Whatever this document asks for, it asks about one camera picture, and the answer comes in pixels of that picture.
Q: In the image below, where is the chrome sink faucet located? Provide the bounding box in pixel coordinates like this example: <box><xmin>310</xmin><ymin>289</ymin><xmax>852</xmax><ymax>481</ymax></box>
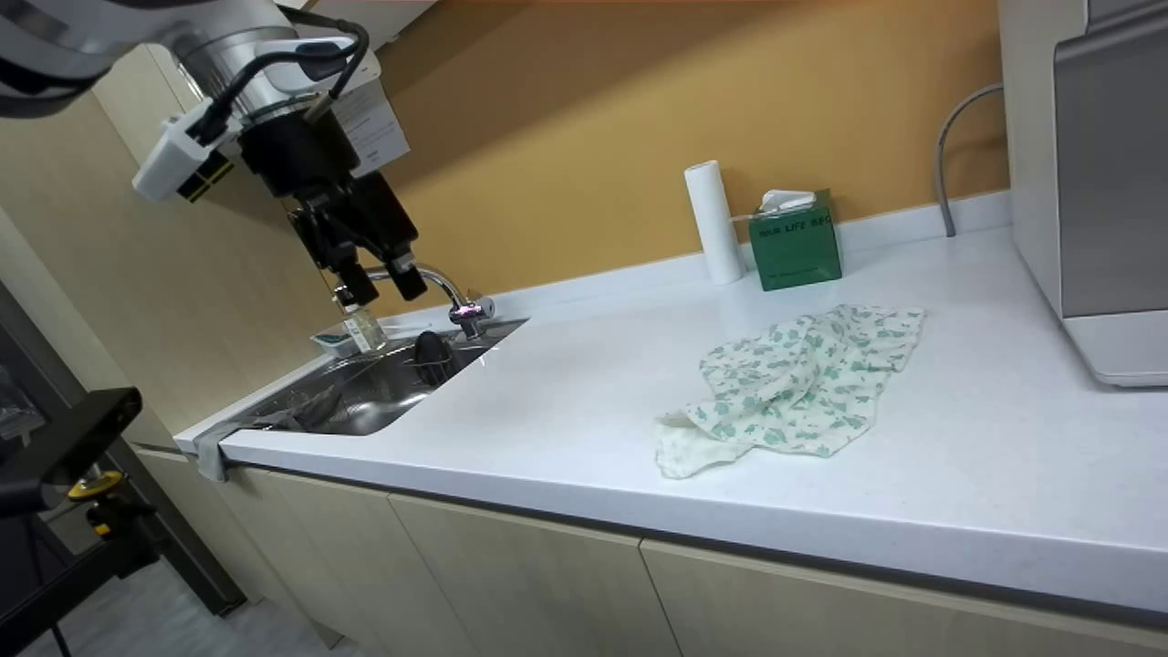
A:
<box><xmin>337</xmin><ymin>260</ymin><xmax>498</xmax><ymax>358</ymax></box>

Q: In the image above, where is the white paper note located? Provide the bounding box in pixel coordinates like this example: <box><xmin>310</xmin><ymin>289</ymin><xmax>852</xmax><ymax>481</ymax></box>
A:
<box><xmin>327</xmin><ymin>81</ymin><xmax>413</xmax><ymax>177</ymax></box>

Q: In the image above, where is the green patterned white towel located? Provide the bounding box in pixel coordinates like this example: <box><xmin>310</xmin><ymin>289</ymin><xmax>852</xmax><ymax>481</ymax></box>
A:
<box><xmin>652</xmin><ymin>302</ymin><xmax>926</xmax><ymax>481</ymax></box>

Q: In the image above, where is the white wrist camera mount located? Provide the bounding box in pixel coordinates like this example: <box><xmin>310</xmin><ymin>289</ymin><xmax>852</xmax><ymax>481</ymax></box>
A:
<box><xmin>129</xmin><ymin>100</ymin><xmax>241</xmax><ymax>208</ymax></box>

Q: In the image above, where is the beige base cabinet door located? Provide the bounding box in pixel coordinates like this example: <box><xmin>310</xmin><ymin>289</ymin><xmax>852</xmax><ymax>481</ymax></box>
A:
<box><xmin>634</xmin><ymin>536</ymin><xmax>1168</xmax><ymax>657</ymax></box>
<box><xmin>134</xmin><ymin>444</ymin><xmax>476</xmax><ymax>657</ymax></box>
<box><xmin>383</xmin><ymin>488</ymin><xmax>681</xmax><ymax>657</ymax></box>

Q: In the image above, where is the grey curved hose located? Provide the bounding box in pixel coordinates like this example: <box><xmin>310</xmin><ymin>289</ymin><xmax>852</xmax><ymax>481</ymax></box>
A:
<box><xmin>930</xmin><ymin>81</ymin><xmax>1008</xmax><ymax>240</ymax></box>

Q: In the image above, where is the stainless steel sink basin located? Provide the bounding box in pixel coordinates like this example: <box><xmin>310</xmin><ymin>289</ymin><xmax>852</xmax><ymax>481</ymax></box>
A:
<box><xmin>215</xmin><ymin>313</ymin><xmax>529</xmax><ymax>438</ymax></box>

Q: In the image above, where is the white tissue in box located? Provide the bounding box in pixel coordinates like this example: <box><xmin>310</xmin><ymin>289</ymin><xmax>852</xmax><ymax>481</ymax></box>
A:
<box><xmin>754</xmin><ymin>187</ymin><xmax>820</xmax><ymax>224</ymax></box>

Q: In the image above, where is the yellow clamp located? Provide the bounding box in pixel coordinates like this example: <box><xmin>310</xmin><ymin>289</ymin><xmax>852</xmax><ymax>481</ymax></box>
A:
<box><xmin>62</xmin><ymin>463</ymin><xmax>130</xmax><ymax>542</ymax></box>

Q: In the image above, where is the silver coffee machine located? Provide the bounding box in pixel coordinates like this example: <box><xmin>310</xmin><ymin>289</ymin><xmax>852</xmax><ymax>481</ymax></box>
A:
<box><xmin>992</xmin><ymin>0</ymin><xmax>1168</xmax><ymax>393</ymax></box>

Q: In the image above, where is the green tissue box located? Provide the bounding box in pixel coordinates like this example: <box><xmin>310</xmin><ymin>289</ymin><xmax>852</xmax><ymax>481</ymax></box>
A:
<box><xmin>745</xmin><ymin>190</ymin><xmax>846</xmax><ymax>295</ymax></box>

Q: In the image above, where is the dark object in sink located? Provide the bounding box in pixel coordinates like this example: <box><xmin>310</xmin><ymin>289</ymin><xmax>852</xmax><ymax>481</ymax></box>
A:
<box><xmin>409</xmin><ymin>329</ymin><xmax>465</xmax><ymax>376</ymax></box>

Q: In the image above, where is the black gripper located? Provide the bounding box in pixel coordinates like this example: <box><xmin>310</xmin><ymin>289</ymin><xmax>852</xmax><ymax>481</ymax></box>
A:
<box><xmin>233</xmin><ymin>107</ymin><xmax>432</xmax><ymax>312</ymax></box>

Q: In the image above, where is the white paper towel roll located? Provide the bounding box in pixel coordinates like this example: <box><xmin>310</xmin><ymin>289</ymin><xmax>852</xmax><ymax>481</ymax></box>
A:
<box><xmin>679</xmin><ymin>156</ymin><xmax>750</xmax><ymax>289</ymax></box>

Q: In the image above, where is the black robot cart frame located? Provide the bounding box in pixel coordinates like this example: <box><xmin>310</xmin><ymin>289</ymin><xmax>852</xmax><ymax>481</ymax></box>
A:
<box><xmin>0</xmin><ymin>281</ymin><xmax>253</xmax><ymax>657</ymax></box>

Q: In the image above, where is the beige wall cabinet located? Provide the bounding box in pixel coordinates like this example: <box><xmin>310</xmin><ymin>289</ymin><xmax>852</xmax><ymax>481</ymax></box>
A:
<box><xmin>88</xmin><ymin>0</ymin><xmax>445</xmax><ymax>168</ymax></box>

